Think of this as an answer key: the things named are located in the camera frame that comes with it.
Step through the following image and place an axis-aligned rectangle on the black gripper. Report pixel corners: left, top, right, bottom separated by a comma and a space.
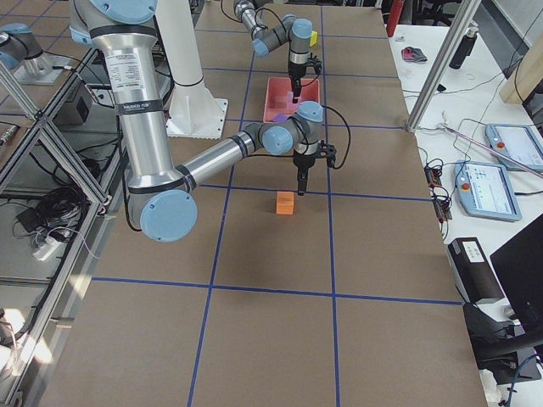
293, 153, 316, 196
288, 61, 306, 99

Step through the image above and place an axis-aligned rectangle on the orange foam block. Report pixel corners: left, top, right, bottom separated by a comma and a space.
276, 191, 295, 215

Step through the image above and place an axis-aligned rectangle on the yellow foam block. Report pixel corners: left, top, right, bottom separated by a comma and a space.
310, 31, 318, 47

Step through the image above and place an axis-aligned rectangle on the light pink foam block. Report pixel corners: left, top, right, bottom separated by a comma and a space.
286, 92, 299, 109

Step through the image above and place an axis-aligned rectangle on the purple foam block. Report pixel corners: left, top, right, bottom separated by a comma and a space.
271, 114, 289, 123

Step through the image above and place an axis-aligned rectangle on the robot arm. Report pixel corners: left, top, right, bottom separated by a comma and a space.
70, 1, 323, 243
233, 1, 322, 103

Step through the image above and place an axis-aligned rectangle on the pink plastic bin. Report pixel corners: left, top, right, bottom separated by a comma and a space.
263, 76, 320, 122

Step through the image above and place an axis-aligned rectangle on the grey and pink cloth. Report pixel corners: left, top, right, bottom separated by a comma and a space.
400, 47, 428, 64

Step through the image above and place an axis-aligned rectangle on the red cylinder bottle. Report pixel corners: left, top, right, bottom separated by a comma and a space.
386, 0, 405, 37

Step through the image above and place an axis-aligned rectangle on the black water bottle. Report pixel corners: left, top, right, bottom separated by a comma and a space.
449, 26, 479, 70

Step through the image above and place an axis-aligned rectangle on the near blue teach pendant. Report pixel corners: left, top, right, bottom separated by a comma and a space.
454, 160, 522, 222

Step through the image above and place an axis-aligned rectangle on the blue teach pendant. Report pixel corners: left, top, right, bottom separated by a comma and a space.
454, 160, 522, 222
485, 124, 542, 172

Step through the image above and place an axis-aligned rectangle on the black power adapter box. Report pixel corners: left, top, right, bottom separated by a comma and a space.
447, 237, 505, 305

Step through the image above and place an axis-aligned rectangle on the far blue teach pendant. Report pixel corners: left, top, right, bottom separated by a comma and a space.
485, 124, 542, 172

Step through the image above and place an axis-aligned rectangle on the black monitor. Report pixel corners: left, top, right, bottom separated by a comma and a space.
490, 215, 542, 332

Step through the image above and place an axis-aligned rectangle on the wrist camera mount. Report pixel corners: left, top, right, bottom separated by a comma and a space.
317, 141, 337, 169
306, 53, 322, 75

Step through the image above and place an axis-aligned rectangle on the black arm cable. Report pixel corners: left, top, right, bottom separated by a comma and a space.
320, 103, 352, 170

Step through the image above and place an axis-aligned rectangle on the white camera stand column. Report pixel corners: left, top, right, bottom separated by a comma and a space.
155, 0, 228, 139

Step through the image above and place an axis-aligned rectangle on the aluminium frame post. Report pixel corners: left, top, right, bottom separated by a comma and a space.
406, 0, 481, 133

